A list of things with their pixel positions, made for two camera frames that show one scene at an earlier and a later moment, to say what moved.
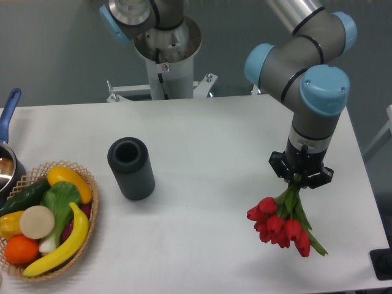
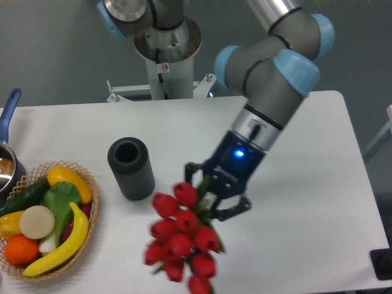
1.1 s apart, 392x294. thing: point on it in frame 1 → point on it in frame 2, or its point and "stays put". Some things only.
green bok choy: (60, 198) stays put
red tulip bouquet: (284, 219) → (182, 239)
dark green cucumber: (28, 196) stays put
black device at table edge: (381, 261) stays put
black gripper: (300, 161) → (235, 160)
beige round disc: (37, 222) stays put
